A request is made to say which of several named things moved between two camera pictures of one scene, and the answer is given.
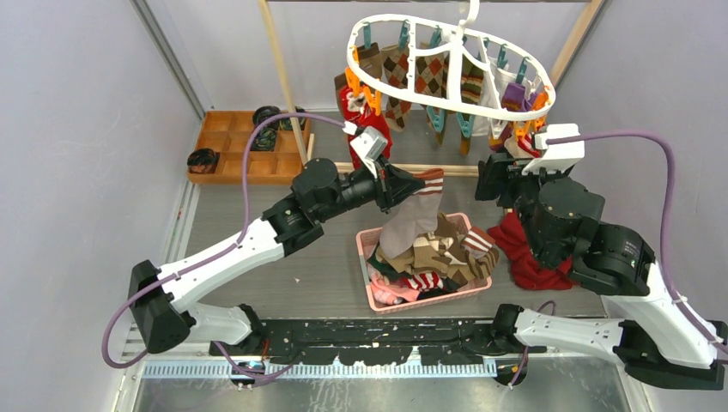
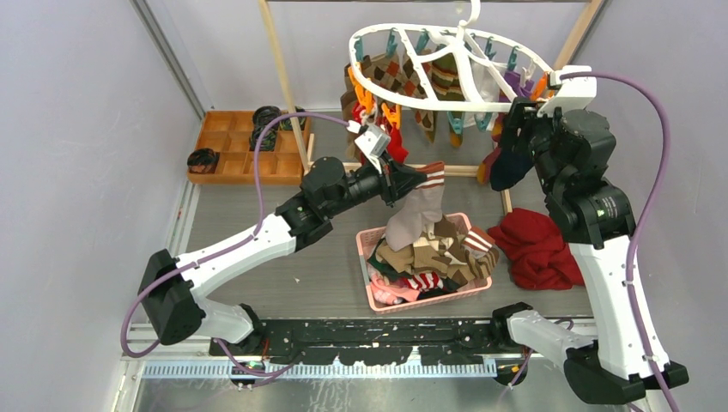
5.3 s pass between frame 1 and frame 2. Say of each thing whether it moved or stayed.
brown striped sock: stayed
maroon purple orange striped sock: moved
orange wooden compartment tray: stayed
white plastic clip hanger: moved
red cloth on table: stayed
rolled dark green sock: stayed
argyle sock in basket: stayed
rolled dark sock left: stayed
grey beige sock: moved
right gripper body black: moved
